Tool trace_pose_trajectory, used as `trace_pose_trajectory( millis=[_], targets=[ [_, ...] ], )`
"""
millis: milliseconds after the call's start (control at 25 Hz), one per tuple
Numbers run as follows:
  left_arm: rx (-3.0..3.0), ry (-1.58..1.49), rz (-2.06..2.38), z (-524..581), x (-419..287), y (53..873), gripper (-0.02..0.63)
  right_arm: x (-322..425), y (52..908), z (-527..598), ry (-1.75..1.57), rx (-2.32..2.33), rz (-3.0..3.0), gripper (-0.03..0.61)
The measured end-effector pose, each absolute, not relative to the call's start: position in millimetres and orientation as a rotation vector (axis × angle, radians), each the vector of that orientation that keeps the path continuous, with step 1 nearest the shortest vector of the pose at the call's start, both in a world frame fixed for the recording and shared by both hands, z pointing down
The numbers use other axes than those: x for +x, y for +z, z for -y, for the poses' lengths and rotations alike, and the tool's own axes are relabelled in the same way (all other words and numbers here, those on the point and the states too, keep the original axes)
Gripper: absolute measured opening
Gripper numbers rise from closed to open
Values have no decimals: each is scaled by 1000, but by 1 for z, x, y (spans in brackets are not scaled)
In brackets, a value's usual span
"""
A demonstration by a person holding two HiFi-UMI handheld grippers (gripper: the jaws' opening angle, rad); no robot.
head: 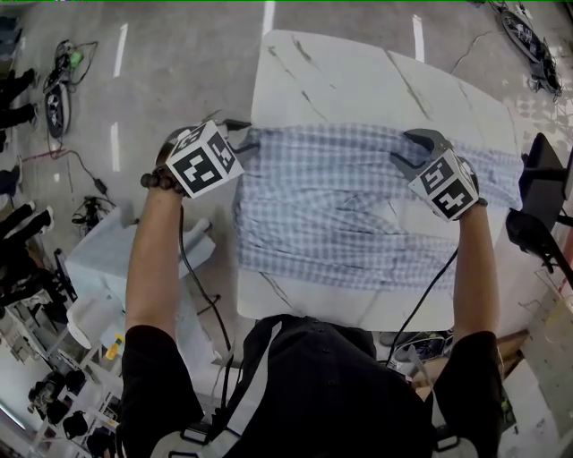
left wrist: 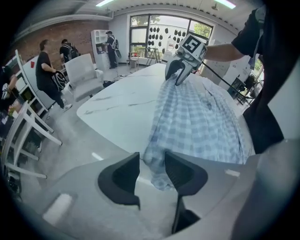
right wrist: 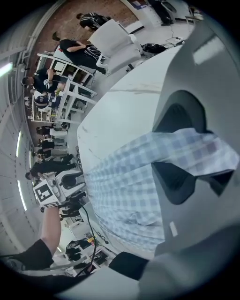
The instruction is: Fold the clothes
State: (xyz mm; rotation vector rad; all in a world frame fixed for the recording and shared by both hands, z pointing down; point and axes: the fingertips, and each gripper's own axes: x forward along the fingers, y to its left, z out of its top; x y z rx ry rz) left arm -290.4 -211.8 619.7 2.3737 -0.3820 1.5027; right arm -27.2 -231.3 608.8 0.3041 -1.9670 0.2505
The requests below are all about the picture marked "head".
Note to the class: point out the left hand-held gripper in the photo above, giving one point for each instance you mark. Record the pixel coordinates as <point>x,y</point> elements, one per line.
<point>203,163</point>

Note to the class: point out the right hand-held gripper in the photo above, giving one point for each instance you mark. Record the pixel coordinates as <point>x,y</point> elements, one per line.
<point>445,188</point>

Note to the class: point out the blue checked shirt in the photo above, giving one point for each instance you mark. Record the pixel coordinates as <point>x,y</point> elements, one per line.
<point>336,214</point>

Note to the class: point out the person's left forearm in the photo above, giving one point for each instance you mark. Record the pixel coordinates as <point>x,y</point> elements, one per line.
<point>152,259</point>

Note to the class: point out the person's right forearm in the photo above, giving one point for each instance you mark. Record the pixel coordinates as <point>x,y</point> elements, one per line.
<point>474,277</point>

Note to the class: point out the person's left hand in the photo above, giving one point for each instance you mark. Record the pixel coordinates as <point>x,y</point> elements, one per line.
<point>163,154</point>

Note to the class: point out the black office chair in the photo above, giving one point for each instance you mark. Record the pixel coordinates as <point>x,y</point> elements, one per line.
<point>541,201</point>

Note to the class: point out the white covered cabinet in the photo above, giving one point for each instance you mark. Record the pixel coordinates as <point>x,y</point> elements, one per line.
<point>134,268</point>

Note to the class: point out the green charger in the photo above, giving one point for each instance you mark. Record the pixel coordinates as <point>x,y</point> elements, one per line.
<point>76,57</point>

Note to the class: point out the wooden bench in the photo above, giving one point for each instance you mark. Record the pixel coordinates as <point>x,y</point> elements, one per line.
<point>515,344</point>

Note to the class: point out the yellow and green toy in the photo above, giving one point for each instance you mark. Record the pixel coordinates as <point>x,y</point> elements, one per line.
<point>114,349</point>

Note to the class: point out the person's black shirt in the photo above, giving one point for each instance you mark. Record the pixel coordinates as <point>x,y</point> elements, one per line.
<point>313,393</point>

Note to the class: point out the white display shelf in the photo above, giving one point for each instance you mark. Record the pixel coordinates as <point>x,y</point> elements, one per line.
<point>27,349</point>

